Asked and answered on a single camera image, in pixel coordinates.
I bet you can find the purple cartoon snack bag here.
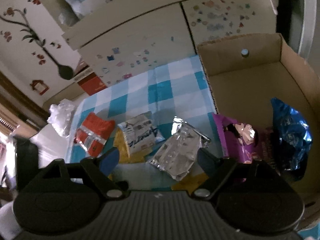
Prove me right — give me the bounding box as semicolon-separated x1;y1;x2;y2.
213;114;267;164

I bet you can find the red orange snack bag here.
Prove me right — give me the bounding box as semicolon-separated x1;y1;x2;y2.
74;112;116;158

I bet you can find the yellow waffle snack bag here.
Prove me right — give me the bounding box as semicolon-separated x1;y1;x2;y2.
113;128;152;164

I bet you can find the shiny blue snack bag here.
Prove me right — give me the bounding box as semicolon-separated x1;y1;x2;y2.
271;98;313;171

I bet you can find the silver foil snack bag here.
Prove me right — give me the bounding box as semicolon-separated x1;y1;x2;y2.
148;116;211;181

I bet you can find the white blue snack bag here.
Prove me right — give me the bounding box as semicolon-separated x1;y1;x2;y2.
118;111;165;156

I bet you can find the dark yellow snack bag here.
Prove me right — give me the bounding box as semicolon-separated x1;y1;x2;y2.
171;173;209;194

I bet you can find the crumpled white plastic bag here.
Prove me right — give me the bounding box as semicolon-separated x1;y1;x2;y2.
47;99;76;138

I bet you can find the white cardboard box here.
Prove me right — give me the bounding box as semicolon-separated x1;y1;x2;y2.
197;33;319;230

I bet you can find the red brown carton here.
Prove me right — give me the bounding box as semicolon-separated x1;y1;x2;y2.
73;58;107;96

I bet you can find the blue checkered tablecloth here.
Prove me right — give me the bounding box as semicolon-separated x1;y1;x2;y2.
63;54;221;192

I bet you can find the white sticker cabinet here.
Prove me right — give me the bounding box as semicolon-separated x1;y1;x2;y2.
63;0;278;86

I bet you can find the red house wall decal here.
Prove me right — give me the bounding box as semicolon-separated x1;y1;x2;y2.
30;80;49;95

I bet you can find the flower wall decal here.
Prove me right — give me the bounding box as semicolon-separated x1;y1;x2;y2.
1;0;79;81

